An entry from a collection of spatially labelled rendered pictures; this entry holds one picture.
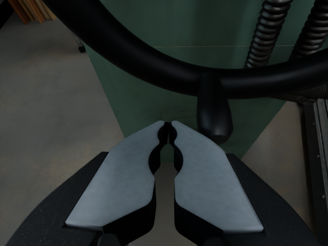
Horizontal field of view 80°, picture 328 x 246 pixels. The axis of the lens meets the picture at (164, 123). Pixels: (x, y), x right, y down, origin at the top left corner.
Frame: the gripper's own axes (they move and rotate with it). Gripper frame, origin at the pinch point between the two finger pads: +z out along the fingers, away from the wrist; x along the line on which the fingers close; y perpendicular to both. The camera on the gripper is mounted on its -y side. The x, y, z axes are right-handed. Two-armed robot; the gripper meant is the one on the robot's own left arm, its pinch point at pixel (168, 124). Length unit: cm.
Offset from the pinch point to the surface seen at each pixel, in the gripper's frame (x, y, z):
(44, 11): -94, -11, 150
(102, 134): -34, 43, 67
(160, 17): -1.8, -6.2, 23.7
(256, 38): 8.9, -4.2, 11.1
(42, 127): -64, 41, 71
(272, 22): 9.5, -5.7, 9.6
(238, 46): 11.7, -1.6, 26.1
